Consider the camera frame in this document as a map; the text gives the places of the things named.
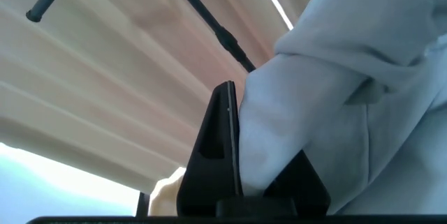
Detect black clothes rack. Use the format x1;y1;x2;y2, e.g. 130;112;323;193
26;0;258;74

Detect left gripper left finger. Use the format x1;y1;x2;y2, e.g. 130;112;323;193
176;80;244;217

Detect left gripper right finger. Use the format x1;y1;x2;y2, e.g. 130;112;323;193
263;149;331;216

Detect pale grey shorts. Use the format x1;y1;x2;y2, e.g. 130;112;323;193
239;0;447;216

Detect beige curtain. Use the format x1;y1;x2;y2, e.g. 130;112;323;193
0;0;328;216

